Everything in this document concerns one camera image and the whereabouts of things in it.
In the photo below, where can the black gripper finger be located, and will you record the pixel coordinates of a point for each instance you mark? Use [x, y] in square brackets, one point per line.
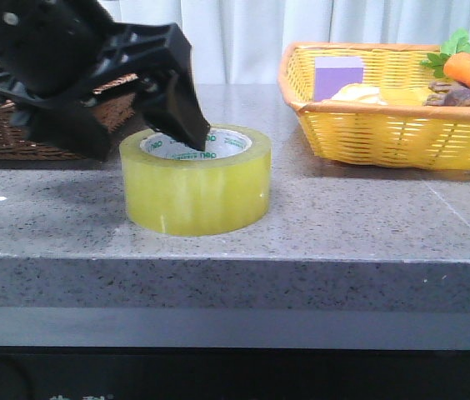
[168, 103]

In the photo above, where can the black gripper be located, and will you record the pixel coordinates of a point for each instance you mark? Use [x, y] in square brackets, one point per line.
[55, 52]

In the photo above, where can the purple foam cube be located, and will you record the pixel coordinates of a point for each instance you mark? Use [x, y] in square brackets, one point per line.
[333, 73]

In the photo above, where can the white curtain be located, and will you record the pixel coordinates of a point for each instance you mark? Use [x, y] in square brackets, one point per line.
[241, 42]

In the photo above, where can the brown wicker basket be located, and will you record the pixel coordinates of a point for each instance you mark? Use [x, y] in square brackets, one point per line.
[15, 146]

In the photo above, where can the orange toy carrot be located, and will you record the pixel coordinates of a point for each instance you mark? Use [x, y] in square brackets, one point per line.
[453, 59]

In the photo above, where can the yellowish clear tape roll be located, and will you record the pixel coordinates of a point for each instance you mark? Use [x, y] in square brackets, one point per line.
[174, 189]

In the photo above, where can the brown toy animal figure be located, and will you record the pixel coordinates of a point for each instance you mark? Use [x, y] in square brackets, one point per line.
[448, 94]

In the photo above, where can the toy croissant bread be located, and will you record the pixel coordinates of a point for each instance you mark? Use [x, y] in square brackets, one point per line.
[360, 93]

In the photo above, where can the yellow wicker basket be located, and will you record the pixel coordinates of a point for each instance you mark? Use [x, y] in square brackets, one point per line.
[395, 136]

